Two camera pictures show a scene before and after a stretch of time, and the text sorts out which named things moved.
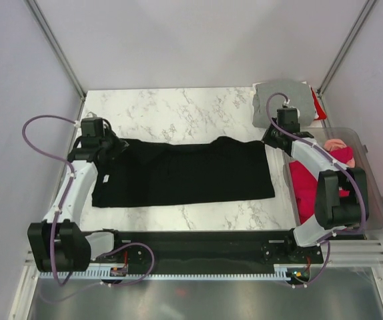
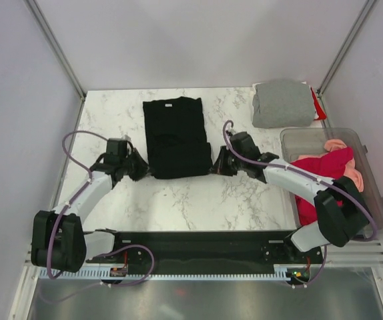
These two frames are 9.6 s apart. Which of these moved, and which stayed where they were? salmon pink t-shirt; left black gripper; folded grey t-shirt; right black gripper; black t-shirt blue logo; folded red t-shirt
Moved: right black gripper; left black gripper; black t-shirt blue logo
Stayed: salmon pink t-shirt; folded red t-shirt; folded grey t-shirt
